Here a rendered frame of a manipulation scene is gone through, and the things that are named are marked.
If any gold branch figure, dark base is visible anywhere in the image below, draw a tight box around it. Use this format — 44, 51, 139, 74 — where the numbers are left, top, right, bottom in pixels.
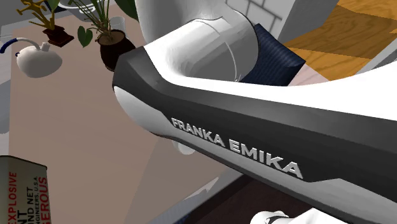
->
17, 0, 75, 48

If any white watering can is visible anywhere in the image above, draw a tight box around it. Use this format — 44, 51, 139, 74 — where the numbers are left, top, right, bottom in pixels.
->
0, 37, 63, 79

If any dark blue robot stand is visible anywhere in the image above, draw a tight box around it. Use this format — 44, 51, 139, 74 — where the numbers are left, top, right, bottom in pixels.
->
239, 23, 307, 87

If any green plant in dark pot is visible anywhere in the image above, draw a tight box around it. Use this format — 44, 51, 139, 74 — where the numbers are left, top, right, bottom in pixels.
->
46, 0, 139, 73

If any clear glass cup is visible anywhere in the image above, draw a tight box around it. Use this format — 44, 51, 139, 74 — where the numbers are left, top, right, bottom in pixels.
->
108, 16, 127, 36

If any beige box with red lettering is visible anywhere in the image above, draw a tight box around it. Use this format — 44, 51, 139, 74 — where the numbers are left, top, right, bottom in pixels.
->
0, 155, 52, 224

